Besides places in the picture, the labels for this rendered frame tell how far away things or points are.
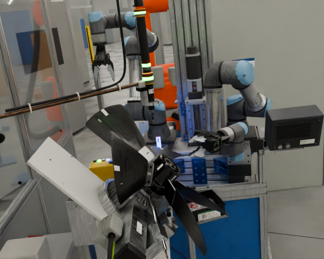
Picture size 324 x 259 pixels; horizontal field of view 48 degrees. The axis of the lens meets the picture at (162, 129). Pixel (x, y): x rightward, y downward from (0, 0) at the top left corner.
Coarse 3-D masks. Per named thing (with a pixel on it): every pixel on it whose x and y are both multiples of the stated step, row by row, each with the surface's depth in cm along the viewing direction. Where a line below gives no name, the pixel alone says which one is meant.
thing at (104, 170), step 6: (96, 162) 196; (102, 162) 195; (108, 162) 194; (90, 168) 190; (96, 168) 190; (102, 168) 190; (108, 168) 190; (96, 174) 191; (102, 174) 191; (108, 174) 191; (102, 180) 192
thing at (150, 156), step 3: (144, 147) 150; (147, 147) 150; (141, 150) 149; (144, 150) 149; (147, 150) 150; (141, 153) 148; (144, 153) 149; (150, 153) 150; (147, 156) 149; (150, 156) 149; (153, 156) 149; (147, 159) 148; (150, 159) 148
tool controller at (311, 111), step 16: (272, 112) 188; (288, 112) 186; (304, 112) 184; (320, 112) 183; (272, 128) 184; (288, 128) 184; (304, 128) 184; (320, 128) 185; (272, 144) 189; (288, 144) 187; (304, 144) 190
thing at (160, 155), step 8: (152, 160) 146; (160, 160) 142; (168, 160) 148; (160, 168) 141; (168, 168) 140; (176, 168) 149; (160, 176) 141; (168, 176) 141; (176, 176) 143; (152, 184) 144; (160, 184) 142; (152, 192) 142; (160, 192) 146
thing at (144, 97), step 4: (140, 84) 142; (144, 84) 143; (136, 88) 144; (140, 88) 142; (144, 88) 142; (140, 92) 145; (144, 92) 143; (140, 96) 146; (144, 96) 144; (144, 100) 144; (156, 100) 147; (144, 104) 146; (148, 104) 145; (152, 104) 145; (156, 104) 146
